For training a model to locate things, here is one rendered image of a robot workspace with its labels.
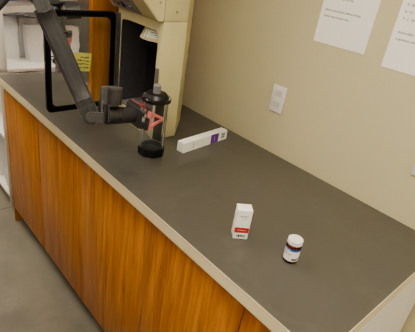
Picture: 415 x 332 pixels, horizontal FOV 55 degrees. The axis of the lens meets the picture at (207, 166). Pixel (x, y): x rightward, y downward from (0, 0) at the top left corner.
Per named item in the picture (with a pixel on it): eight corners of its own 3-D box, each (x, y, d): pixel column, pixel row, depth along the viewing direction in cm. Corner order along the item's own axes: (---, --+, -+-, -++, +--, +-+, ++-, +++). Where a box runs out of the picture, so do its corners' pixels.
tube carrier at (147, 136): (155, 140, 162) (160, 89, 152) (170, 152, 155) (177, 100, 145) (131, 145, 155) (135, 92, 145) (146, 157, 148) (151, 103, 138)
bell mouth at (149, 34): (166, 34, 176) (167, 21, 174) (192, 43, 165) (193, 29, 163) (131, 34, 165) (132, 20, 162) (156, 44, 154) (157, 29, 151)
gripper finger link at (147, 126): (157, 105, 147) (135, 105, 141) (168, 112, 143) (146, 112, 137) (153, 122, 150) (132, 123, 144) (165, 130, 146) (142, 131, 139)
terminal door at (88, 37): (112, 104, 183) (116, 11, 165) (47, 113, 163) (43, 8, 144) (111, 103, 183) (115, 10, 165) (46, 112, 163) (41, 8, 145)
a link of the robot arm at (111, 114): (99, 122, 137) (107, 126, 133) (99, 102, 135) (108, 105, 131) (116, 121, 142) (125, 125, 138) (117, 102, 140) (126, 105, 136)
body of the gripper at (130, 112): (131, 101, 145) (112, 101, 140) (146, 111, 139) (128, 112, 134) (128, 117, 148) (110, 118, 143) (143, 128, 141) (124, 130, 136)
